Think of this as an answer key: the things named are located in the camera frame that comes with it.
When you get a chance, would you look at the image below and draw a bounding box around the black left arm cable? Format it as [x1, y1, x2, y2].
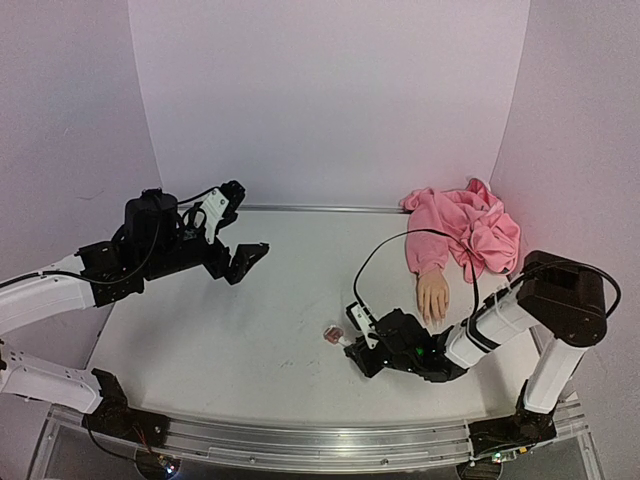
[0, 187, 221, 296]

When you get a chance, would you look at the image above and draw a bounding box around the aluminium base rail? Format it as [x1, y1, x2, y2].
[30, 400, 603, 479]

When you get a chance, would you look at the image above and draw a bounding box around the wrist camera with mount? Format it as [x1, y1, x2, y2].
[178, 180, 246, 245]
[346, 301, 379, 350]

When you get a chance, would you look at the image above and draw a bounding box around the mannequin hand with long nails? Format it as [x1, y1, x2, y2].
[416, 267, 450, 326]

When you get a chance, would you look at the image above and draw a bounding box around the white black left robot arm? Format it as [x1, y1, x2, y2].
[1, 180, 269, 448]

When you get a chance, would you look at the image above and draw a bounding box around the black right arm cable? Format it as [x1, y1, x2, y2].
[352, 228, 623, 321]

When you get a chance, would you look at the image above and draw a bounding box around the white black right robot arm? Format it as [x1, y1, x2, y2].
[343, 251, 621, 458]

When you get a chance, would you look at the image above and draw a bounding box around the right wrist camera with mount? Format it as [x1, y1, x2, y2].
[346, 301, 379, 350]

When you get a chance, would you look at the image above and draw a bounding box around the pink nail polish bottle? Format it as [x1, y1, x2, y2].
[323, 326, 344, 345]

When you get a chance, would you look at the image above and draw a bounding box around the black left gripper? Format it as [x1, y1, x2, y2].
[143, 211, 271, 284]

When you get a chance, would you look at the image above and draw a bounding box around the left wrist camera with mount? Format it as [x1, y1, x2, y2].
[178, 180, 246, 245]

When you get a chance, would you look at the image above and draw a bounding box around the pink zip hoodie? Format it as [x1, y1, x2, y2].
[400, 178, 521, 283]

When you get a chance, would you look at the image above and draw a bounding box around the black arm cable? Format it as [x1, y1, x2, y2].
[0, 187, 221, 296]
[352, 228, 623, 321]

